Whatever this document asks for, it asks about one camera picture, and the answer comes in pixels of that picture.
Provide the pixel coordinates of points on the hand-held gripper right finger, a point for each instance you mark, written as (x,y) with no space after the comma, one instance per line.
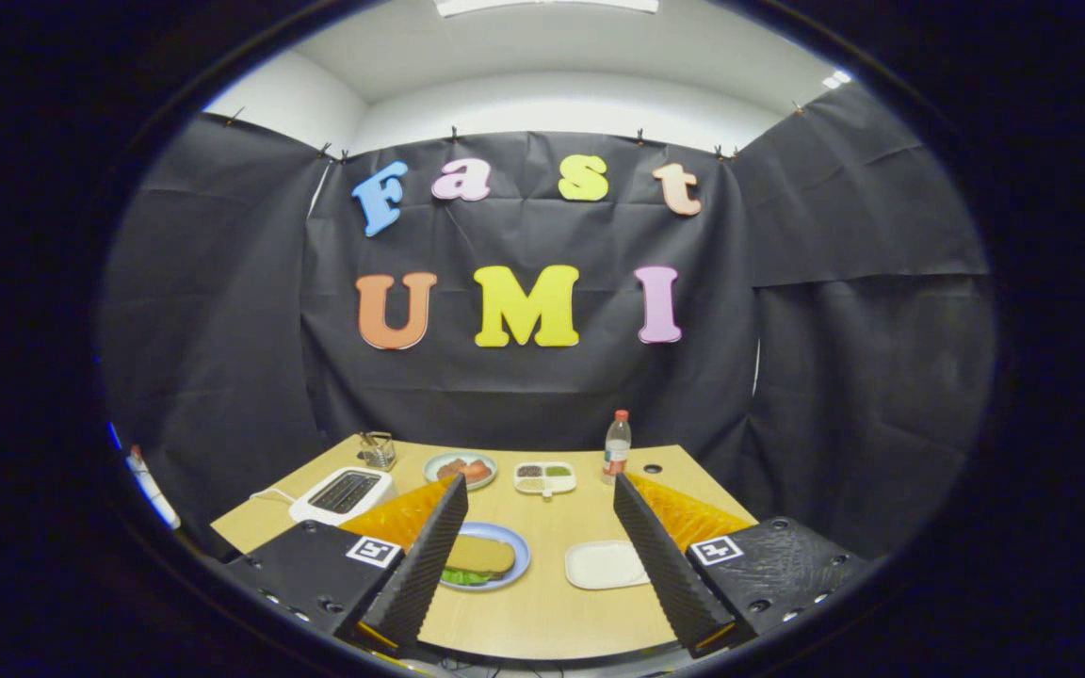
(665,574)

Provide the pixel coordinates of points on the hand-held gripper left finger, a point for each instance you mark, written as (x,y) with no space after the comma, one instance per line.
(425,570)

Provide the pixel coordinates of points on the green lettuce leaf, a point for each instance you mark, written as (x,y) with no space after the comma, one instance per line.
(462,577)

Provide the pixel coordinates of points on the brown toast slice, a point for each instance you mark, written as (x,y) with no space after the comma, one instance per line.
(481,554)

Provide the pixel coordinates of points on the white square plate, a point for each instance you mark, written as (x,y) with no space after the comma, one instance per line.
(604,565)

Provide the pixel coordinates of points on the blue round plate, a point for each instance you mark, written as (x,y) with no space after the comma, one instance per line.
(518,551)

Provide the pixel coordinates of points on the pale green round plate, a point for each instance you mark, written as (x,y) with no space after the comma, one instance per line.
(431,471)

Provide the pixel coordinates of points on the brown meat patty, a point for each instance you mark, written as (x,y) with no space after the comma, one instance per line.
(448,470)
(480,473)

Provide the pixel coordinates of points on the white toaster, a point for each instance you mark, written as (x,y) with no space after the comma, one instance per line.
(316,513)

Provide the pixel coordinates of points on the clear plastic water bottle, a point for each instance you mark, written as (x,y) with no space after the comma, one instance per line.
(616,461)

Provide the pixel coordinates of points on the white divided condiment dish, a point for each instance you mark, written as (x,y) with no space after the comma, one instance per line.
(557,484)

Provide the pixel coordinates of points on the black backdrop cloth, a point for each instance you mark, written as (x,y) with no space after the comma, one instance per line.
(524,395)

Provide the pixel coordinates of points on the small ceiling light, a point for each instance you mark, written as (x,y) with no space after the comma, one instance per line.
(836,79)

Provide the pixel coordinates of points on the long ceiling light panel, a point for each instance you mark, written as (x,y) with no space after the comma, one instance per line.
(542,6)

